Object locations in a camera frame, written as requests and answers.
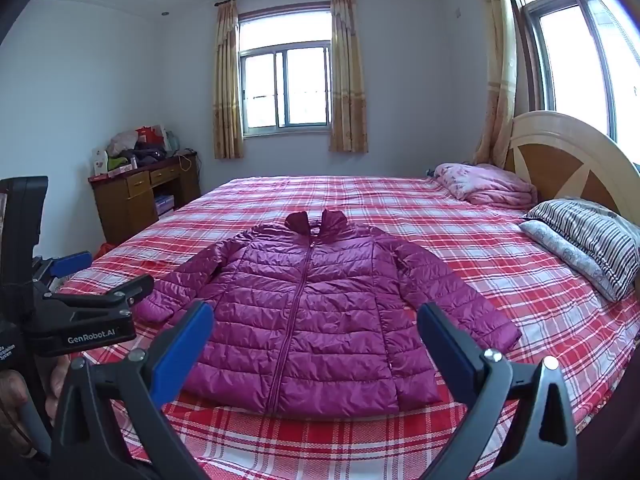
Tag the pile of dark clothes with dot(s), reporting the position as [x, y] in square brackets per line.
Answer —
[147, 154]

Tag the tall beige floral curtain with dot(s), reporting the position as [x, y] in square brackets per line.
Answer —
[495, 60]

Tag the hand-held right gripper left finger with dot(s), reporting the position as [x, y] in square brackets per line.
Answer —
[182, 345]

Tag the small blue item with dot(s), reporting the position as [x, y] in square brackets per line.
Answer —
[430, 172]

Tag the pink plastic bag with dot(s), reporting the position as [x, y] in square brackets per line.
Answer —
[120, 142]

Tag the small sliding window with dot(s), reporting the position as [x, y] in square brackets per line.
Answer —
[285, 80]

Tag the grey floral pillow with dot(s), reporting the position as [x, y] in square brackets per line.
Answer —
[565, 250]

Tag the teal bag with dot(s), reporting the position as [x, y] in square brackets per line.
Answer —
[171, 141]

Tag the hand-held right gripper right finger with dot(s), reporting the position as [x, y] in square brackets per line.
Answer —
[445, 350]

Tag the red paper bag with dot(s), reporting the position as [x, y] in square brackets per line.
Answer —
[150, 135]

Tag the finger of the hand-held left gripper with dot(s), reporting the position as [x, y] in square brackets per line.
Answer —
[72, 262]
[110, 297]

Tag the purple puffer jacket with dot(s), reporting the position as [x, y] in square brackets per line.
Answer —
[310, 310]

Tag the bed with red plaid sheet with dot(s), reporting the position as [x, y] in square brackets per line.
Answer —
[450, 230]

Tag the red bag on floor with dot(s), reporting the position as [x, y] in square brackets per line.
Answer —
[105, 251]

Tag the striped pillow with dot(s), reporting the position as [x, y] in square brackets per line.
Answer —
[590, 230]

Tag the green cloth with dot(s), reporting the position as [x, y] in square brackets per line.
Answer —
[119, 162]

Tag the person's left hand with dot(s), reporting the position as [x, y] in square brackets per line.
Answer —
[10, 405]

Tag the pink floral quilt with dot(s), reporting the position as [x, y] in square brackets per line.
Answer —
[480, 185]

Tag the wooden bed headboard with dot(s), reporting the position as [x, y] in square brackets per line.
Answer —
[550, 160]

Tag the brown wooden desk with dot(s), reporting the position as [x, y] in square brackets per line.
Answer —
[120, 210]

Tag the large side window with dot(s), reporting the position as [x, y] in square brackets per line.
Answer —
[575, 50]

